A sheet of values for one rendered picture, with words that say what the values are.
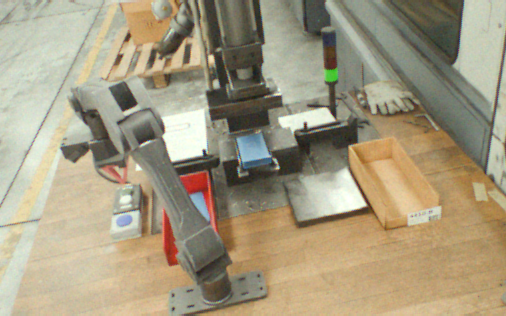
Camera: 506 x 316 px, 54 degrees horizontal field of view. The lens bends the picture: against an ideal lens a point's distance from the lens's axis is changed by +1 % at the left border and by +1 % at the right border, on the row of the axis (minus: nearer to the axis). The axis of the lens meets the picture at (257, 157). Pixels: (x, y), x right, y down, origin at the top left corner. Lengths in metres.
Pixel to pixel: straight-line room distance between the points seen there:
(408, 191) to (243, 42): 0.52
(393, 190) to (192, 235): 0.53
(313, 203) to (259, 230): 0.14
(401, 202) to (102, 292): 0.70
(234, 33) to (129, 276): 0.58
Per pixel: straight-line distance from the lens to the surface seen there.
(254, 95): 1.17
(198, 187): 1.31
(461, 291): 1.05
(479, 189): 1.27
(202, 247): 0.95
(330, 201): 1.19
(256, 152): 1.26
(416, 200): 1.22
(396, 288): 1.04
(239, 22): 1.12
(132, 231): 1.23
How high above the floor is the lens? 1.70
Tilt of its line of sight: 35 degrees down
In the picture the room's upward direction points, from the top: 10 degrees counter-clockwise
